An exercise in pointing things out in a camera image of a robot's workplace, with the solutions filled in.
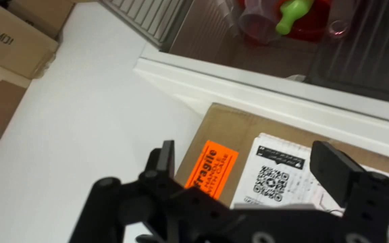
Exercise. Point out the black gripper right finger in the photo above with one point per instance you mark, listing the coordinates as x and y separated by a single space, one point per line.
337 172

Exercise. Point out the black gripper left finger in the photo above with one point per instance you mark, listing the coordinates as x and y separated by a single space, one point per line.
160 171

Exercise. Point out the white three-tier storage cabinet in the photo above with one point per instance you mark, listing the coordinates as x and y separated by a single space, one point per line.
211 60

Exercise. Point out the smoked right cabinet door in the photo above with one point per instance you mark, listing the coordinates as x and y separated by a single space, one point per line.
360 63

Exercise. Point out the smoked cabinet door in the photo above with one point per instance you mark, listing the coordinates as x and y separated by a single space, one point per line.
360 63
156 21

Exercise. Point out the smoked left cabinet door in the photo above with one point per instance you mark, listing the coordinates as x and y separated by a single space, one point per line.
156 21

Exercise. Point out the cardboard box with orange labels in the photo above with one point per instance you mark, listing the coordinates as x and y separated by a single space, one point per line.
243 159

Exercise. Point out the green plastic toy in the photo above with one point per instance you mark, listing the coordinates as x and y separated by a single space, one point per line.
291 13

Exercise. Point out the clear plastic cup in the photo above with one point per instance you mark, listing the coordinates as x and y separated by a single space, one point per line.
258 21

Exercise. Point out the red plastic bowl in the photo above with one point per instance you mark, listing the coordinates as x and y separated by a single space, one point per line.
312 26

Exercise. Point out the upper stacked cardboard box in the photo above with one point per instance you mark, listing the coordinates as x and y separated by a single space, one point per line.
30 34

